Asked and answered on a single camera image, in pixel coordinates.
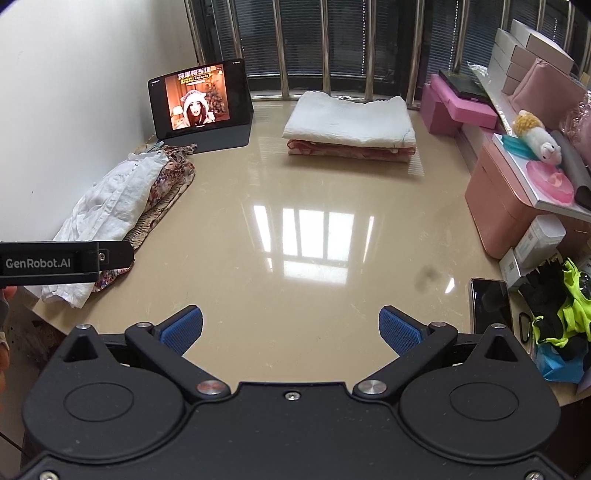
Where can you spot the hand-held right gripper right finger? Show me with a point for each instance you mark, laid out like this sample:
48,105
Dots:
399,330

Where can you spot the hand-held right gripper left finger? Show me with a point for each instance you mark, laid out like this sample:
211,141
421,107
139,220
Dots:
182,330

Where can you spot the white textured garment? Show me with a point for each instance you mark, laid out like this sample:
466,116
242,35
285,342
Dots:
346,120

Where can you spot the person's left hand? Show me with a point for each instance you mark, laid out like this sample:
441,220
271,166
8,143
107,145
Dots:
7,292

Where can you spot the white crumpled garment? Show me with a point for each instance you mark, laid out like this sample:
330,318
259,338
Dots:
111,207

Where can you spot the black smartphone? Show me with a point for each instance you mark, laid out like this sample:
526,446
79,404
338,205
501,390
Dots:
489,304

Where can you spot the small white box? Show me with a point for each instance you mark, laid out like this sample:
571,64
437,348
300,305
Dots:
510,267

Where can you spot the black glove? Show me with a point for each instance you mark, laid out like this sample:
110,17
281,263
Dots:
540,286

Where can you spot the floral patterned garment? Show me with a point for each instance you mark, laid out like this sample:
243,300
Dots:
171,180

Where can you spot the pink storage box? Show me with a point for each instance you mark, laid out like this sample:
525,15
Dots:
494,203

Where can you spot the blue packet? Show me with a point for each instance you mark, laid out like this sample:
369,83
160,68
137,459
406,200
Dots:
558,367

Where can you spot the white bottle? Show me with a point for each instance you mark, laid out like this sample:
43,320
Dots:
538,240

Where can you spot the black and neon gloves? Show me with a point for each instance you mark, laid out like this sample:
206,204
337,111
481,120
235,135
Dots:
572,304

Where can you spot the folded pink floral garment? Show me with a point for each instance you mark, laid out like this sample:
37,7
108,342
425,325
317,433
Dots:
341,151

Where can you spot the white shelf board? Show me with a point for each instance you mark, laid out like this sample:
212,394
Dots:
521,177

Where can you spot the pink dish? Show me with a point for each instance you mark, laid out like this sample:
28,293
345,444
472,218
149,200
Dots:
554,184

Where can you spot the teal packet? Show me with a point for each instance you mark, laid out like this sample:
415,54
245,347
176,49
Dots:
517,147

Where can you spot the black tablet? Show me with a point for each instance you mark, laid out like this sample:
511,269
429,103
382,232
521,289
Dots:
198,97

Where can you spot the pink block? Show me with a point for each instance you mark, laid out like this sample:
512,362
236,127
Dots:
461,113

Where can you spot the white plush toy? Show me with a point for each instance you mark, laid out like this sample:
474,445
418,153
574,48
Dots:
540,138

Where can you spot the grey roll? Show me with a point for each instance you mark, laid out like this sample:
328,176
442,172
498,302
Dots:
572,161

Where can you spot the black notebook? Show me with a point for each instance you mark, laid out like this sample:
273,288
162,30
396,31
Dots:
461,85

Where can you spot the pink plastic bag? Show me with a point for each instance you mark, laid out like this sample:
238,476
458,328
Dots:
581,120

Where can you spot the pink pouch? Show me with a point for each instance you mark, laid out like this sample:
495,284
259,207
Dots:
545,92

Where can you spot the metal window railing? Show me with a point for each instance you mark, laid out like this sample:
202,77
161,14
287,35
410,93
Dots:
280,46

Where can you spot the stack of cardboard boxes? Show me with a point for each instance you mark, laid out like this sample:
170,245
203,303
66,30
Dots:
545,48

